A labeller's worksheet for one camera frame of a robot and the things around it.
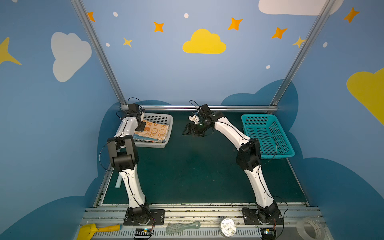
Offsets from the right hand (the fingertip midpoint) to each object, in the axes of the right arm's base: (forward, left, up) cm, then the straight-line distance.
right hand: (188, 133), depth 91 cm
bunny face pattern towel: (+2, +29, -10) cm, 30 cm away
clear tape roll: (-46, -65, -12) cm, 81 cm away
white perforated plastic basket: (+25, +26, -14) cm, 39 cm away
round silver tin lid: (-46, -22, -9) cm, 52 cm away
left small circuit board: (-50, +19, -17) cm, 56 cm away
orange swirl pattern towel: (+8, +23, -10) cm, 26 cm away
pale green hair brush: (-48, +2, -12) cm, 49 cm away
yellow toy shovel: (-51, +44, -12) cm, 69 cm away
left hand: (+7, +37, -4) cm, 38 cm away
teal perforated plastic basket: (+8, -60, -15) cm, 63 cm away
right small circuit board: (-47, -44, -18) cm, 67 cm away
